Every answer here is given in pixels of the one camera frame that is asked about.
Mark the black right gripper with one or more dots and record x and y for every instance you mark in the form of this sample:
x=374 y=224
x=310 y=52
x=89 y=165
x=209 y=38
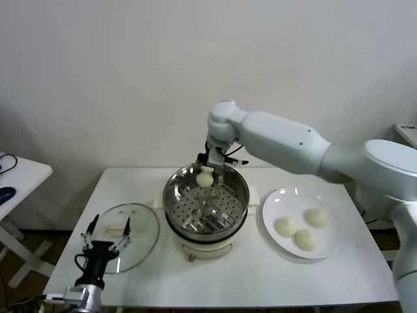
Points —
x=202 y=159

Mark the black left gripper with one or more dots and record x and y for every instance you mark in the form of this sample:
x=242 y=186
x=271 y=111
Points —
x=96 y=257

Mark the white steamed baozi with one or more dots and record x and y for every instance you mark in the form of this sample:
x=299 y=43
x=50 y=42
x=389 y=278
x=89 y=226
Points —
x=306 y=240
x=205 y=180
x=316 y=217
x=286 y=226

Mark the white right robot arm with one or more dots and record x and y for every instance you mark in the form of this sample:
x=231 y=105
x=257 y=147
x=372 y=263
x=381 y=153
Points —
x=277 y=137

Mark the stainless steel steamer basket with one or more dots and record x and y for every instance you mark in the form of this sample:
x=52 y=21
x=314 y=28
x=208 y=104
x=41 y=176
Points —
x=208 y=212

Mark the steel steamer pot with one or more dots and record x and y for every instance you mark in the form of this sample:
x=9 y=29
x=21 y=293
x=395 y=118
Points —
x=208 y=249

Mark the white round plate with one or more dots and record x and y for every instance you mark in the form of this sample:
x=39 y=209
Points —
x=277 y=202

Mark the white folding side table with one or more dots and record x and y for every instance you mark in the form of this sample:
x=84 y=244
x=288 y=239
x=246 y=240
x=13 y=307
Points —
x=29 y=172

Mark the blue computer mouse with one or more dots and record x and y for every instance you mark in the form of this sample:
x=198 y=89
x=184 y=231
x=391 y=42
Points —
x=6 y=194

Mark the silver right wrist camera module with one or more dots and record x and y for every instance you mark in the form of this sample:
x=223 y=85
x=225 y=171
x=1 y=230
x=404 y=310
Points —
x=215 y=158

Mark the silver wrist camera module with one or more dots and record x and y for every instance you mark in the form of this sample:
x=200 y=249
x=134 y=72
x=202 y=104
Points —
x=215 y=158
x=73 y=293

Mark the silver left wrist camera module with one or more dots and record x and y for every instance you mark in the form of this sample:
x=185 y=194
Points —
x=73 y=293

